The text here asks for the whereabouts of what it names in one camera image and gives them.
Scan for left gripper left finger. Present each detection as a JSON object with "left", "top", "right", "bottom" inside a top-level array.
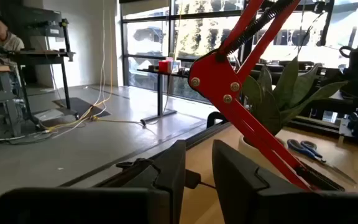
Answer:
[{"left": 0, "top": 139, "right": 186, "bottom": 224}]

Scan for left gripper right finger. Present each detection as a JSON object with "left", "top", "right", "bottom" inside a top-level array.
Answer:
[{"left": 213, "top": 139, "right": 358, "bottom": 224}]

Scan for blue-handled scissors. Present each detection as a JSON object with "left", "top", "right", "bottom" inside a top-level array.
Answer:
[{"left": 286, "top": 138, "right": 357, "bottom": 185}]

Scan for green plant in white pot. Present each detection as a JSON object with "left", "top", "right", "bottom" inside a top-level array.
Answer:
[{"left": 237, "top": 57, "right": 349, "bottom": 170}]

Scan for red desk lamp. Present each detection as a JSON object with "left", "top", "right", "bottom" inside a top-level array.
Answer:
[{"left": 187, "top": 0, "right": 347, "bottom": 192}]

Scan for dark floor mat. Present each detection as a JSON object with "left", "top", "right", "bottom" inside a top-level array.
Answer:
[{"left": 53, "top": 96, "right": 112, "bottom": 119}]

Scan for red box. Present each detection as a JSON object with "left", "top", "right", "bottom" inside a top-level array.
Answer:
[{"left": 158, "top": 60, "right": 173, "bottom": 74}]

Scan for black standing desk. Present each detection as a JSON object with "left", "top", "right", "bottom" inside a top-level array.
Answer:
[{"left": 7, "top": 17, "right": 80, "bottom": 122}]

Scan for person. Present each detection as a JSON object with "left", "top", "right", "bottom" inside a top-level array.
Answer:
[{"left": 0, "top": 17, "right": 25, "bottom": 54}]

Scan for black pedestal table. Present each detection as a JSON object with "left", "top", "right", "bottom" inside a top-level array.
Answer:
[{"left": 136, "top": 67, "right": 192, "bottom": 126}]

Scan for yellow cable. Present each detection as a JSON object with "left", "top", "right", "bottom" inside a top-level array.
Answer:
[{"left": 44, "top": 0, "right": 142, "bottom": 133}]

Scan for black window frame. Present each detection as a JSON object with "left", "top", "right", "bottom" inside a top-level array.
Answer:
[{"left": 118, "top": 0, "right": 358, "bottom": 103}]

